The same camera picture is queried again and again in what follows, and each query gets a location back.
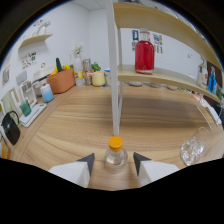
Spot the blue and white cup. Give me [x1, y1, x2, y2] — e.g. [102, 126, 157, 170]
[39, 83, 55, 103]

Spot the two-tier wooden shelf rack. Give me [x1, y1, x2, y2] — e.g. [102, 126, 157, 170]
[105, 0, 224, 137]

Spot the green potted plant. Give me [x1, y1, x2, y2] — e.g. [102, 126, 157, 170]
[90, 61, 102, 73]

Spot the green cup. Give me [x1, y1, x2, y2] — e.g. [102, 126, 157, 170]
[19, 100, 33, 118]

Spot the pale yellow mug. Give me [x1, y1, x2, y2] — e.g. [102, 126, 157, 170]
[91, 70, 107, 88]

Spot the orange storage basket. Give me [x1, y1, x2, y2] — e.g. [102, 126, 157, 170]
[46, 67, 77, 95]

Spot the clear bottle orange cap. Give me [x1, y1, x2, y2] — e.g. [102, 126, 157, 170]
[104, 135, 129, 174]

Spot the white picture frame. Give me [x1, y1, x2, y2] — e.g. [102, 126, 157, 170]
[19, 79, 38, 107]

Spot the wooden wall shelf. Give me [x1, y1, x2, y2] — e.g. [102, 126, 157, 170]
[18, 33, 54, 50]

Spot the steel tumbler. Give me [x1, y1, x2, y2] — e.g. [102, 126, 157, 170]
[82, 58, 92, 73]

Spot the colourful wall poster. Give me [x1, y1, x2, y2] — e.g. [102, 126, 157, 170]
[153, 33, 164, 54]

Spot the red liquid bottle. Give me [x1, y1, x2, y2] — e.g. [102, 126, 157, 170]
[134, 28, 156, 75]

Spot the white vase with flowers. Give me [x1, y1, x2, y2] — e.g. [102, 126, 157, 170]
[72, 43, 85, 87]

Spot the white kitchen scale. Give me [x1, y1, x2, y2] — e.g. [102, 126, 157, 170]
[18, 102, 48, 128]

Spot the white figure on wall shelf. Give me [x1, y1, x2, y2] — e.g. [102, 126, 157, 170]
[32, 20, 52, 37]

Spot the black kettle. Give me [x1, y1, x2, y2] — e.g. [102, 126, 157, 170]
[0, 110, 22, 146]

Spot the clear glass with ice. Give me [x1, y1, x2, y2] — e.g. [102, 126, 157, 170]
[180, 126, 213, 167]

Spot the blue wall poster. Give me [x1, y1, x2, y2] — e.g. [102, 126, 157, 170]
[132, 29, 140, 51]

